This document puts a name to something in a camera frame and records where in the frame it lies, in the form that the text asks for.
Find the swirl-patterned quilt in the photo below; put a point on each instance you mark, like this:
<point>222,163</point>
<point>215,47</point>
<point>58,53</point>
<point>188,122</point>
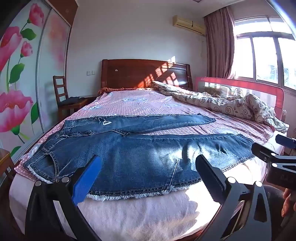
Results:
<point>231,104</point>

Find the person's right hand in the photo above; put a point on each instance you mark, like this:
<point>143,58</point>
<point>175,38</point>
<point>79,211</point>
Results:
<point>290,201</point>

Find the window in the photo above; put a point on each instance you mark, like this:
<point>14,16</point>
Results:
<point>245,58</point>

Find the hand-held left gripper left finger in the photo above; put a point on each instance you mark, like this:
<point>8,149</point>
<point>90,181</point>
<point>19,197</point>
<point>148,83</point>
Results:
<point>86,178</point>

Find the blue denim pants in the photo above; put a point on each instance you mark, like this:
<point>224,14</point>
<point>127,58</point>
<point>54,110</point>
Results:
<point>138,157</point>

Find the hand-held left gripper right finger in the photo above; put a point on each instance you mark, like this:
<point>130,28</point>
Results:
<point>209,177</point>

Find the wall air conditioner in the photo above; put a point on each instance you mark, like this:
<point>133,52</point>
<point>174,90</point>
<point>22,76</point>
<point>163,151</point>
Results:
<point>185,23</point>

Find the white wall switch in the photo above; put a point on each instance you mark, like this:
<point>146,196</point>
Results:
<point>91,73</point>

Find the wooden bed with pink sheet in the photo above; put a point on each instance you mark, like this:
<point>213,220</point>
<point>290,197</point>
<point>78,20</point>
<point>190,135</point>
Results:
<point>150,98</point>

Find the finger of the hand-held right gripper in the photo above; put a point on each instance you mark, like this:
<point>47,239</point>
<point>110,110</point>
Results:
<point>263,151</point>
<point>285,140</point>

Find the dark grey cloth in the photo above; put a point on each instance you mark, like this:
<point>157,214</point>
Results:
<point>275,208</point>

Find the floral wardrobe doors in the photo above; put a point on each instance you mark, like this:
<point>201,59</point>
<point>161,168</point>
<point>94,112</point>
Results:
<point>23,69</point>

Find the mauve curtain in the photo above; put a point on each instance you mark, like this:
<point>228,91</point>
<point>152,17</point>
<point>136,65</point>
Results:
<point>219,46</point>

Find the brown fringed cloth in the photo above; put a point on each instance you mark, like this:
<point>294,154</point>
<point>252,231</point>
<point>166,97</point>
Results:
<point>115,90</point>

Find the wooden chair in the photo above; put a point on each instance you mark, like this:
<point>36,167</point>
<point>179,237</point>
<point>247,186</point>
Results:
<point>60,88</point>

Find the wooden headboard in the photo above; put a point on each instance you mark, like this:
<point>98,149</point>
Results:
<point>129,74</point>

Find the pink bed rail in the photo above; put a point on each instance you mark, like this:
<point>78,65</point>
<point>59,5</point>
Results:
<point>254,85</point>

